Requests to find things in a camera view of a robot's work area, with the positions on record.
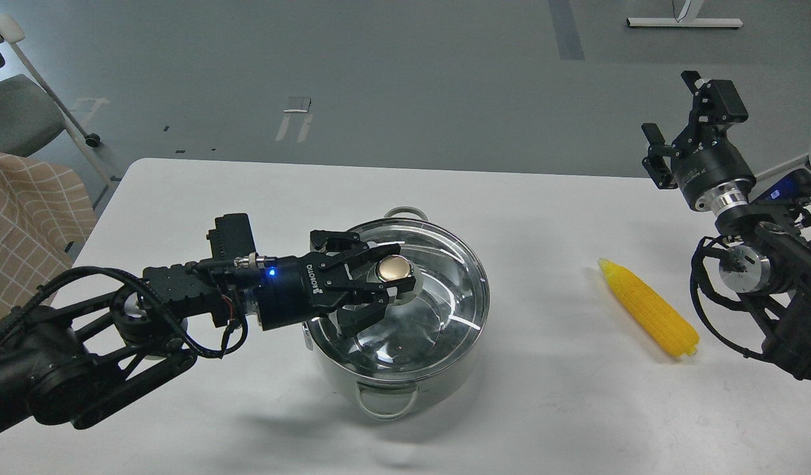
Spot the beige checkered cloth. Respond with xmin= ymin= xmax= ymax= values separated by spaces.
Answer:
xmin=0 ymin=152 xmax=97 ymax=321

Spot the white desk leg base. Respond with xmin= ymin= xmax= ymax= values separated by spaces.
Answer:
xmin=625 ymin=1 xmax=744 ymax=30

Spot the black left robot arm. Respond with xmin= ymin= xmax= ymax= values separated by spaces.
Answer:
xmin=0 ymin=214 xmax=417 ymax=433

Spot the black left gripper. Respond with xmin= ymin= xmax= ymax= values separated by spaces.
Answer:
xmin=252 ymin=230 xmax=402 ymax=339

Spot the yellow toy corn cob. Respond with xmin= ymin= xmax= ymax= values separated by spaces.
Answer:
xmin=597 ymin=258 xmax=700 ymax=359

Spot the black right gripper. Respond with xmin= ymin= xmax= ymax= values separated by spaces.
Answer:
xmin=641 ymin=71 xmax=756 ymax=212

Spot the stainless steel pot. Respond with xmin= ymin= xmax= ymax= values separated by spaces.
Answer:
xmin=303 ymin=206 xmax=490 ymax=421

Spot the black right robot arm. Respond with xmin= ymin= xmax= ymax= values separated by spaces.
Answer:
xmin=641 ymin=70 xmax=811 ymax=381

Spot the grey office chair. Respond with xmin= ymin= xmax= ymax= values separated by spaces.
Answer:
xmin=0 ymin=13 xmax=114 ymax=187

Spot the glass pot lid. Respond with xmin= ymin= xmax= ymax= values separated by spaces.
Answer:
xmin=303 ymin=217 xmax=490 ymax=381

